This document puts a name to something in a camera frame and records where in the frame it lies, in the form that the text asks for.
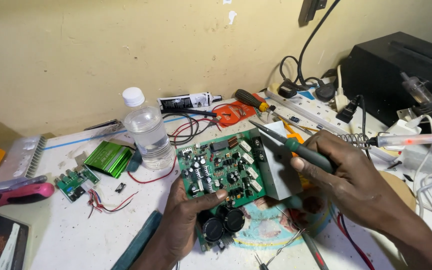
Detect person's left hand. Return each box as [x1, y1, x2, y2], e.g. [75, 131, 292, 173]
[161, 176, 229, 259]

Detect person's right hand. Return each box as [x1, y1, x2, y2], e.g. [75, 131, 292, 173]
[290, 129, 405, 231]

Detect green grey handled screwdriver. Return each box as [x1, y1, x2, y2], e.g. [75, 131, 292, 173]
[248, 119, 334, 174]

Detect green amplifier circuit board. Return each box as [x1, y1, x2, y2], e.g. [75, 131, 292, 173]
[176, 121, 304, 253]

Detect dark teal flat tool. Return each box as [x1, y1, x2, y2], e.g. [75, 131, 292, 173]
[111, 211, 163, 270]

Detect round wooden disc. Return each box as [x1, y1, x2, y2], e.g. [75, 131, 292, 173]
[379, 170, 417, 212]

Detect white charger block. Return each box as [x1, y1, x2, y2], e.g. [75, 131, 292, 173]
[385, 119, 412, 136]

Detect black angled plug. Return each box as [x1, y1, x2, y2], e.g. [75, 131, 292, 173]
[336, 95, 365, 124]

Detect white power strip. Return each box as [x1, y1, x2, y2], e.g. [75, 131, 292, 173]
[265, 80, 400, 162]

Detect grey red probe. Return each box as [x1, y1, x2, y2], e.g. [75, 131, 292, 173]
[302, 232, 330, 270]

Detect colourful round plate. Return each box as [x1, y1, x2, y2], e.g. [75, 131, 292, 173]
[235, 195, 337, 250]

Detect clear plastic water bottle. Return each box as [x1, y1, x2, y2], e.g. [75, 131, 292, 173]
[121, 87, 175, 170]

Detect black three pin plug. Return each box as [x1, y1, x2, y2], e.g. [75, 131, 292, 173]
[278, 80, 298, 99]
[314, 82, 337, 102]

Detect green finned metal case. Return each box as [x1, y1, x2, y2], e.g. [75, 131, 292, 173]
[84, 141, 133, 179]

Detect black probe rod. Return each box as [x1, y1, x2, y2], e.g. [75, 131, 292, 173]
[161, 108, 217, 118]

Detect clear bulb on black holder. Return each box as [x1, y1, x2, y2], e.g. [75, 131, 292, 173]
[401, 72, 432, 114]

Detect large black box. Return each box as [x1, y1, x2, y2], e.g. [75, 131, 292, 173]
[341, 31, 432, 133]

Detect small green circuit board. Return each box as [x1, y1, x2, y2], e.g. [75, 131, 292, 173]
[55, 165, 101, 203]

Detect black white glue tube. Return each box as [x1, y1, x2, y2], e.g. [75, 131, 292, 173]
[157, 92, 223, 112]

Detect orange plastic packet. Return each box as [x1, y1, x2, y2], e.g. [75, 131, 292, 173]
[213, 94, 267, 127]

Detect silver metal clip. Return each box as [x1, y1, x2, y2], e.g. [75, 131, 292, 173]
[84, 119, 124, 132]

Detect silver finned heat sink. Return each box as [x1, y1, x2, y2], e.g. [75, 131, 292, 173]
[0, 135, 47, 185]

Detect dark printed card packet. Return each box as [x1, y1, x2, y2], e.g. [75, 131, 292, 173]
[0, 210, 30, 270]

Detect coiled wire iron stand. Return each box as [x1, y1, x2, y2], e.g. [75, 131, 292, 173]
[338, 133, 368, 149]

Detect long red wire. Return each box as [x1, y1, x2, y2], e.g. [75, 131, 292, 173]
[128, 116, 220, 184]

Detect red and blue wires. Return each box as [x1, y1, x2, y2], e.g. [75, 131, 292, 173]
[336, 213, 376, 270]

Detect white cables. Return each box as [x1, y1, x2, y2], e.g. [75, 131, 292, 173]
[405, 114, 432, 249]

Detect clear handled soldering iron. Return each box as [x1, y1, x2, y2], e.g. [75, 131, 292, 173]
[366, 132, 432, 148]

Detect white plug with cable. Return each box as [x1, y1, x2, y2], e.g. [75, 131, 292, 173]
[330, 65, 350, 112]

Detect thin red black wire bundle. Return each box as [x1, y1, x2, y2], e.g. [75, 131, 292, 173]
[87, 188, 139, 219]

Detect black looped cables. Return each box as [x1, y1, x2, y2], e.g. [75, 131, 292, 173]
[162, 112, 220, 146]

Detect twisted solder wire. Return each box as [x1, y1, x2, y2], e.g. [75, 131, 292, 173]
[265, 206, 307, 267]

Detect black yellow handled screwdriver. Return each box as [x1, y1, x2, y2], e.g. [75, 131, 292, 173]
[235, 89, 314, 136]

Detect black wall cable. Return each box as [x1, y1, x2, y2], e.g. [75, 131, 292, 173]
[279, 0, 342, 89]

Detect pink handled tool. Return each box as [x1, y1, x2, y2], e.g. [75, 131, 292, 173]
[0, 182, 55, 208]

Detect black wall bracket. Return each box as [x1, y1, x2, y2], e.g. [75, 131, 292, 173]
[298, 0, 328, 27]

